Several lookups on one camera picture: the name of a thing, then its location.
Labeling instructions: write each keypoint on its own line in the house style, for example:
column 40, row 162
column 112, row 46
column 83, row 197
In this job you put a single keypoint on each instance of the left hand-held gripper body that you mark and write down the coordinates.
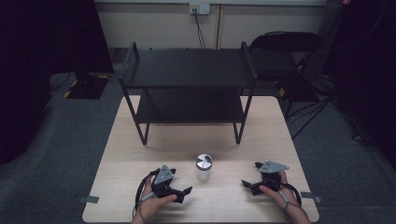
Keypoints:
column 163, row 177

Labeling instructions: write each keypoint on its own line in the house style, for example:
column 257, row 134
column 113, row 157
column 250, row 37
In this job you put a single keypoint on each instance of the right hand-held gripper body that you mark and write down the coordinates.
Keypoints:
column 271, row 179

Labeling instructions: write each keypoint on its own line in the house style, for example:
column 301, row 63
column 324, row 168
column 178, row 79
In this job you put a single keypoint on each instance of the glass jar with silver lid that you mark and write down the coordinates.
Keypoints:
column 203, row 169

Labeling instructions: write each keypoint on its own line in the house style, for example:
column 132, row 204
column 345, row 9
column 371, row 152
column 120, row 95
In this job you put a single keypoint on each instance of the person's right hand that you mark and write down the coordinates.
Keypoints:
column 285, row 196

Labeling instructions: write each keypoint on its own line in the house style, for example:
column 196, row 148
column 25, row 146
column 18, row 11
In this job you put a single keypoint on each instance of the person's left hand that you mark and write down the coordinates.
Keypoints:
column 152, row 205

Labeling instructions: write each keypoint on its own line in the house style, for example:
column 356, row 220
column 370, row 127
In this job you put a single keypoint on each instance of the grey tape strip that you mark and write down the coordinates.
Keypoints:
column 311, row 197
column 88, row 199

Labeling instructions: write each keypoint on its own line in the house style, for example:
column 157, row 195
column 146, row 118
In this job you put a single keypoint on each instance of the black box with yellow label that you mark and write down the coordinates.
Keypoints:
column 297, row 90

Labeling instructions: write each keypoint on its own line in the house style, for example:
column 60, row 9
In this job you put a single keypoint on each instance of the black folding chair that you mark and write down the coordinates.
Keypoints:
column 274, row 62

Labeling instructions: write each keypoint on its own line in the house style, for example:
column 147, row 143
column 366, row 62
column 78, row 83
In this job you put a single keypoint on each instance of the black two-tier metal rack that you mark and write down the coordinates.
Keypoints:
column 190, row 67

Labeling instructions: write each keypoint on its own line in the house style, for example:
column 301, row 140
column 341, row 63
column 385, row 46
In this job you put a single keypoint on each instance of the black stand base striped tape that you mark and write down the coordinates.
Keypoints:
column 88, row 87

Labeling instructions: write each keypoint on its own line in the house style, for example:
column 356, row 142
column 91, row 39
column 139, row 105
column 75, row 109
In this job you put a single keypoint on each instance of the black curtain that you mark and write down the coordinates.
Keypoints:
column 364, row 62
column 37, row 62

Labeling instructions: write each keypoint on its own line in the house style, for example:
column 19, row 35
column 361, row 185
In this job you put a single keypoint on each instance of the beige wall conduit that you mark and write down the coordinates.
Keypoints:
column 219, row 26

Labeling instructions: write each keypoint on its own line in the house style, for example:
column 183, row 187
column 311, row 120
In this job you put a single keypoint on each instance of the white wall socket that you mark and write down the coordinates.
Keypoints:
column 200, row 8

